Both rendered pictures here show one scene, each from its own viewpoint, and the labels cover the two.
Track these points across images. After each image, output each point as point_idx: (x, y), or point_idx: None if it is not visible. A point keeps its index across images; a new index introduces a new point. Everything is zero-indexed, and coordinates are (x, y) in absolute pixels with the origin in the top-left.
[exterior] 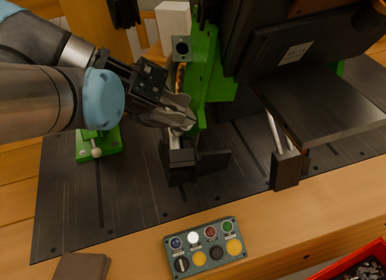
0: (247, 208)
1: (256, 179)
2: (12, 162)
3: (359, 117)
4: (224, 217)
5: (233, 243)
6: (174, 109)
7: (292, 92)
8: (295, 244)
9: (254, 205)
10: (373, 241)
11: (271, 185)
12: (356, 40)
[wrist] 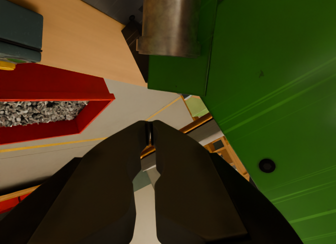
0: (76, 19)
1: (131, 3)
2: None
3: None
4: (34, 2)
5: (4, 68)
6: (158, 163)
7: (221, 133)
8: (71, 70)
9: (88, 23)
10: (108, 99)
11: (128, 29)
12: None
